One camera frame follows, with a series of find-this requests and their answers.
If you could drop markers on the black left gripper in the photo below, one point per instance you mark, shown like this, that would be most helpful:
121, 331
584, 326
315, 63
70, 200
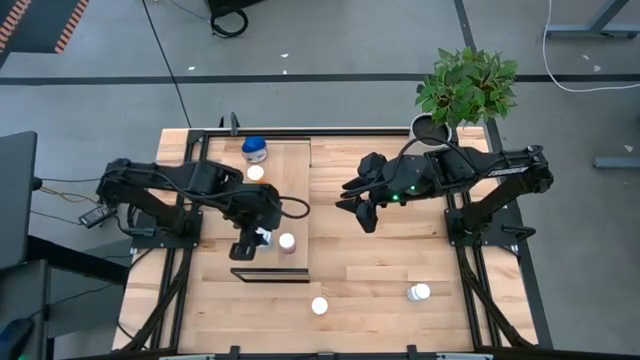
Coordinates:
257, 215

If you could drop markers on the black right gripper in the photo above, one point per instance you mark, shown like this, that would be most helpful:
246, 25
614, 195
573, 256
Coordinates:
372, 165

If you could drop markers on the white bottle barcode label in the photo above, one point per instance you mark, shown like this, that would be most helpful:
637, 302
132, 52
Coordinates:
265, 239

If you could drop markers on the pink medicine bottle white cap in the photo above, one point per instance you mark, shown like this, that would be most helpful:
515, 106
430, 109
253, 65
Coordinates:
287, 241

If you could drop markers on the small amber pill bottle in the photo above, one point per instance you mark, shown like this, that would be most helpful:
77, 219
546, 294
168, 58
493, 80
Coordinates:
255, 173

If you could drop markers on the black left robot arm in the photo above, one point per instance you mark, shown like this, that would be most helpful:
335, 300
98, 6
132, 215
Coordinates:
150, 175

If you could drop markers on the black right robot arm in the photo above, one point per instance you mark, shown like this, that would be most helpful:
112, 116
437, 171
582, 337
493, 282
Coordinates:
500, 172

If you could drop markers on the wooden tray board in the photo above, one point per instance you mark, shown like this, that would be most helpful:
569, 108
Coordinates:
295, 165

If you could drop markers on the white plant pot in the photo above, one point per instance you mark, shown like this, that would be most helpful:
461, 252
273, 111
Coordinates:
430, 127

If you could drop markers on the white bottle blue cap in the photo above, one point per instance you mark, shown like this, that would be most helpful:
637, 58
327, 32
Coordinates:
254, 146

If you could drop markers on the silver aluminium bar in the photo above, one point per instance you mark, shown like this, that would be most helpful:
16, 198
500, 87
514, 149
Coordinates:
187, 357
465, 357

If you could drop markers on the black power adapter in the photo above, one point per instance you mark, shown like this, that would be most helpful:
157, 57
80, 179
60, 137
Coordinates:
97, 216

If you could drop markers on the green leafy plant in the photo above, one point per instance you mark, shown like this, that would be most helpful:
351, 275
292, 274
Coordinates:
465, 85

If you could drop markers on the dark grey cabinet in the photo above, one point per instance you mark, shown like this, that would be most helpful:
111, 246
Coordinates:
25, 300

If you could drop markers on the black desk top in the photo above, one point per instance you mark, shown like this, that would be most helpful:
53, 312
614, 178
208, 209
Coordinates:
17, 200

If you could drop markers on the dark blue rounded object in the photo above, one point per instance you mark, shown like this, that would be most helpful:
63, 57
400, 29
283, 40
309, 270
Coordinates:
12, 340

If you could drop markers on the grey metal desk foot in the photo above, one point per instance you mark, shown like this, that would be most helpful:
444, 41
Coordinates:
617, 162

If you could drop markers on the grey metal desk leg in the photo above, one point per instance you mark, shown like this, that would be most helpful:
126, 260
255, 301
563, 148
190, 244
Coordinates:
590, 31

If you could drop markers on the black mat orange stripes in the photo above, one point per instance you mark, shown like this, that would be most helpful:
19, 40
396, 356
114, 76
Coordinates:
40, 25

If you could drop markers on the black aluminium table frame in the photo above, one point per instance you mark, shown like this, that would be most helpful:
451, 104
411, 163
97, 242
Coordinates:
350, 132

